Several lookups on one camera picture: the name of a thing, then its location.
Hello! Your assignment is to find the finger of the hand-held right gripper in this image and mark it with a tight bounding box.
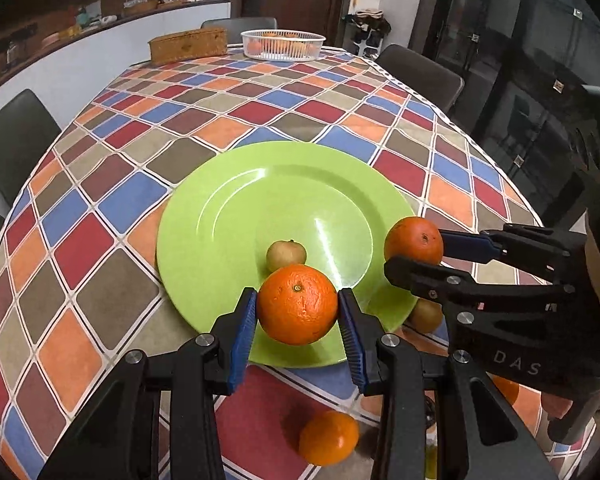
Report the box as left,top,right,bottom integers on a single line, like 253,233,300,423
438,224,587,286
384,254,577,312

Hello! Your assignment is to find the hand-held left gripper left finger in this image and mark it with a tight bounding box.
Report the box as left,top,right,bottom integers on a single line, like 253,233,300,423
37,287,259,480

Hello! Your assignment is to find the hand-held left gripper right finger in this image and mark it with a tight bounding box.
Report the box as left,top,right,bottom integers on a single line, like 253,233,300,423
337,287,561,480

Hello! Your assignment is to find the large orange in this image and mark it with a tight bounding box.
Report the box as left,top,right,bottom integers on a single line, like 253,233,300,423
257,264,340,346

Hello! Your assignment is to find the green plate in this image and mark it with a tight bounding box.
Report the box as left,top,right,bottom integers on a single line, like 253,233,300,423
156,141,421,367

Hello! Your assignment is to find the small green-brown apple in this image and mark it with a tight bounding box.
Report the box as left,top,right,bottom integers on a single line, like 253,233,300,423
266,239,307,274
408,298,445,334

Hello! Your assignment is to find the checkered colourful tablecloth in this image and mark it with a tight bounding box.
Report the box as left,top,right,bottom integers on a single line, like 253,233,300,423
0,46,597,480

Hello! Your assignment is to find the dark glass door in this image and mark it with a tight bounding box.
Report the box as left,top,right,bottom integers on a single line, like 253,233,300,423
420,0,600,231

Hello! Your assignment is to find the shoe rack with clothes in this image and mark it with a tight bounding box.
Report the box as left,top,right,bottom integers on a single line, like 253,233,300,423
344,9,393,58

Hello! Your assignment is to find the white plastic basket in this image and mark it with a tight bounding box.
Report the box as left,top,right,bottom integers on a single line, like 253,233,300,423
240,29,327,63

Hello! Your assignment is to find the woven wicker box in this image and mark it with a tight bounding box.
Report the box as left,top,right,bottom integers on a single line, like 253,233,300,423
147,27,229,66

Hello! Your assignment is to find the white curved counter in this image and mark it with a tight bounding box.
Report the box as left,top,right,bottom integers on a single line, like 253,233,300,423
0,0,232,121

